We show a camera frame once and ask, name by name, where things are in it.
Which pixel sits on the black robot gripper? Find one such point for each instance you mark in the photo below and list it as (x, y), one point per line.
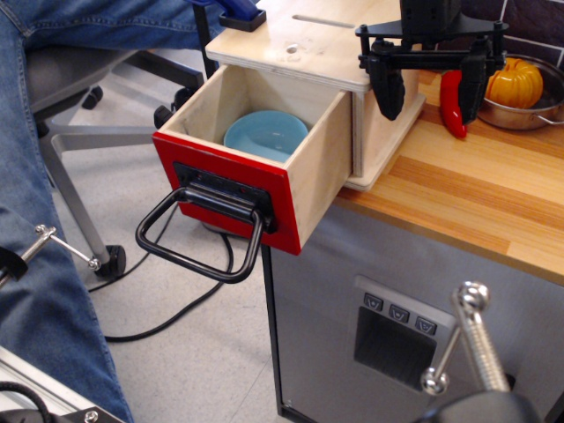
(431, 35)

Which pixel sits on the wooden drawer with red front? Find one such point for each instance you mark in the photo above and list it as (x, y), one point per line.
(271, 203)

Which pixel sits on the light wooden box housing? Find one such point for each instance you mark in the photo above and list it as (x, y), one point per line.
(316, 41)

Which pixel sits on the red chili pepper toy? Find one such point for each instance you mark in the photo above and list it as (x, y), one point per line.
(449, 103)

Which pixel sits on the orange pumpkin toy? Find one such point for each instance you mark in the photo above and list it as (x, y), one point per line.
(518, 85)

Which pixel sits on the stainless steel pot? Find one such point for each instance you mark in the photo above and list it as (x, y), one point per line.
(547, 111)

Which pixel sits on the light blue ceramic bowl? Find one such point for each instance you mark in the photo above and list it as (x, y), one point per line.
(269, 134)

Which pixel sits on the blue clamp with black pad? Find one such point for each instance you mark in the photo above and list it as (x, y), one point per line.
(242, 15)

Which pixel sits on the silver clamp screw right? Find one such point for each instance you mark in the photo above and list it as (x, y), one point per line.
(495, 402)

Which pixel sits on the silver clamp screw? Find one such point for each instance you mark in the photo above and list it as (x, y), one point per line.
(495, 402)
(14, 266)

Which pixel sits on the grey metal cabinet front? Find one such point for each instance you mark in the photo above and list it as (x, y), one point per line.
(364, 310)

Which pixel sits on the beige shoe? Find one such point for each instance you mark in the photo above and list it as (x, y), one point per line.
(218, 230)

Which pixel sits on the grey office chair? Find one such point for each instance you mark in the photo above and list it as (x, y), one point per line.
(60, 78)

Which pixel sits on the silver clamp screw left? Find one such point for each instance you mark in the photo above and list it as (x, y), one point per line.
(14, 266)

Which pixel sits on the person leg in blue jeans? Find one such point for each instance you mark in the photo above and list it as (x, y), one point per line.
(47, 317)

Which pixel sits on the aluminium frame profile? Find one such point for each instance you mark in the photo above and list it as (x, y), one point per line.
(58, 398)

